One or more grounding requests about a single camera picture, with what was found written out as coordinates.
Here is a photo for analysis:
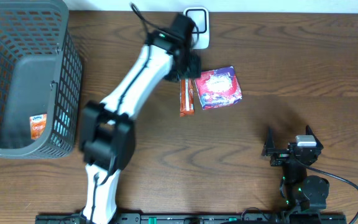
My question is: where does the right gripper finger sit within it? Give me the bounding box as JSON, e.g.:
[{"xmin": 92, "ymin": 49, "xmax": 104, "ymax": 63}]
[
  {"xmin": 264, "ymin": 127, "xmax": 275, "ymax": 149},
  {"xmin": 305, "ymin": 125, "xmax": 321, "ymax": 144}
]

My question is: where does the orange red bar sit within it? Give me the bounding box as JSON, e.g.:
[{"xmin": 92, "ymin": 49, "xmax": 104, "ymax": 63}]
[{"xmin": 180, "ymin": 79, "xmax": 195, "ymax": 117}]

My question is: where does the red purple snack pack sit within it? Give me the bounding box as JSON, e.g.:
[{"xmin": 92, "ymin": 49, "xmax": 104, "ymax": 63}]
[{"xmin": 195, "ymin": 66, "xmax": 242, "ymax": 110}]

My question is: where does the small orange tissue pack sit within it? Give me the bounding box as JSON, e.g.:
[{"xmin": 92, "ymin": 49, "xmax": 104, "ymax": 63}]
[{"xmin": 29, "ymin": 114, "xmax": 47, "ymax": 140}]

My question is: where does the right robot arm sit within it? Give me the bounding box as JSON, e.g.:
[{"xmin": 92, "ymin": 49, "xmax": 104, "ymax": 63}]
[{"xmin": 262, "ymin": 126, "xmax": 329, "ymax": 223}]

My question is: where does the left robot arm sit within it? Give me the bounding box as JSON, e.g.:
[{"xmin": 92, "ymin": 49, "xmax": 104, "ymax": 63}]
[{"xmin": 79, "ymin": 14, "xmax": 201, "ymax": 223}]

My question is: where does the white barcode scanner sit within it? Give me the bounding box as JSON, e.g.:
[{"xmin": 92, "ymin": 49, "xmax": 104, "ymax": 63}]
[{"xmin": 183, "ymin": 7, "xmax": 210, "ymax": 50}]

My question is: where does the grey plastic mesh basket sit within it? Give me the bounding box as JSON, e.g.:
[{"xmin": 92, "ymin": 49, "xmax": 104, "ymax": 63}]
[{"xmin": 0, "ymin": 0, "xmax": 83, "ymax": 159}]

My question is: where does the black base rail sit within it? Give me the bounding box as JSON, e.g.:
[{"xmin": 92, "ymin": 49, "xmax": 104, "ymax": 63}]
[{"xmin": 35, "ymin": 212, "xmax": 347, "ymax": 224}]

